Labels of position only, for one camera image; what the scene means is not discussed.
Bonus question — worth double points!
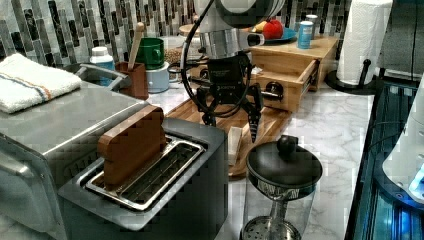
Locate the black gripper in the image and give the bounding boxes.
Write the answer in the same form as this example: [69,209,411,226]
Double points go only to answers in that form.
[197,53,264,142]

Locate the butter stick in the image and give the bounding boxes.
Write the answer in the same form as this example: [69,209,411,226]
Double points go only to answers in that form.
[228,126,242,166]

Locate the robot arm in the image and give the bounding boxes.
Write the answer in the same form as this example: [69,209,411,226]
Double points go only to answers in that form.
[195,0,285,139]

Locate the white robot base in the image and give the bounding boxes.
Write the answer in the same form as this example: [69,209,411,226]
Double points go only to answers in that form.
[382,80,424,210]

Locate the wooden cutting board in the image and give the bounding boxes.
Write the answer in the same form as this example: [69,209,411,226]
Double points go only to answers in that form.
[165,100,291,178]

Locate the open bamboo drawer box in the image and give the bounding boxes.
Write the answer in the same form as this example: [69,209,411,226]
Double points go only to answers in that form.
[250,36,338,112]

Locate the glass french press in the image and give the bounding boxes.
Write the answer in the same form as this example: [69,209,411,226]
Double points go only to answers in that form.
[239,135,323,240]

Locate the yellow toy banana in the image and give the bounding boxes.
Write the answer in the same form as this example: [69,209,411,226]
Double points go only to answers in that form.
[252,21,266,33]

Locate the silver toaster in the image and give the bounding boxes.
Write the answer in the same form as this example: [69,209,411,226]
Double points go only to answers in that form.
[59,118,228,240]

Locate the red toy apple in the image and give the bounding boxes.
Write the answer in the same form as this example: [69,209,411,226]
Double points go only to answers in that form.
[262,19,284,40]

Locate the blue plate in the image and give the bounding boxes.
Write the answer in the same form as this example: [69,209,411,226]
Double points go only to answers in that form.
[265,27,297,44]

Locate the round wooden lid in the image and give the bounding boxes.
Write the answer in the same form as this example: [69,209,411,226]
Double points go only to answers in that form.
[179,24,200,37]

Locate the brown utensil holder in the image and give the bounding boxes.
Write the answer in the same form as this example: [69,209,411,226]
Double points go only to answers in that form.
[115,62,149,100]

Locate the wooden toast slice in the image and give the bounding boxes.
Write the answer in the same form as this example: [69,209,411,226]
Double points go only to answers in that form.
[97,105,166,191]

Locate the green mug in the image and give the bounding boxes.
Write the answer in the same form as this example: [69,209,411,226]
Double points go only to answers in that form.
[136,37,164,70]

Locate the blue salt canister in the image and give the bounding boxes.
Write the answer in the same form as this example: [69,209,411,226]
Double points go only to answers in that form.
[297,21,312,49]

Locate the grey pepper shaker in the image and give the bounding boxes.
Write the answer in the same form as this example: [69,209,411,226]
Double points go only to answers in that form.
[305,14,318,37]

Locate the blue milk carton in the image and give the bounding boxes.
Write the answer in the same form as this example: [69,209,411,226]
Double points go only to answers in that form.
[90,46,115,86]

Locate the black paper towel stand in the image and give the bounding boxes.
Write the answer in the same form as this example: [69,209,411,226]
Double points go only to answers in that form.
[324,58,383,96]

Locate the paper towel roll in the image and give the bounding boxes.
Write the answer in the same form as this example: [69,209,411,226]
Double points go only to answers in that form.
[337,0,393,86]

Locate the silver toaster oven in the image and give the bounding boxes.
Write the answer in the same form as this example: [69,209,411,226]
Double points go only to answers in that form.
[0,63,151,240]

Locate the white striped towel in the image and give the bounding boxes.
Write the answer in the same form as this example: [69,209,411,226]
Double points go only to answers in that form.
[0,53,82,114]

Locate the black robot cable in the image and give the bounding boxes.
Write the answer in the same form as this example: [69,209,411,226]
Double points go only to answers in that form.
[179,0,254,118]

